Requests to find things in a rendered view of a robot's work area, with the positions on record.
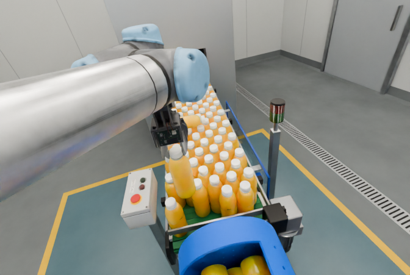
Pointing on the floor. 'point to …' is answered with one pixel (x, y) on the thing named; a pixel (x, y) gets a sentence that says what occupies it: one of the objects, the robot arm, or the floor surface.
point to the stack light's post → (273, 160)
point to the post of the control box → (163, 242)
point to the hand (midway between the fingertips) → (176, 152)
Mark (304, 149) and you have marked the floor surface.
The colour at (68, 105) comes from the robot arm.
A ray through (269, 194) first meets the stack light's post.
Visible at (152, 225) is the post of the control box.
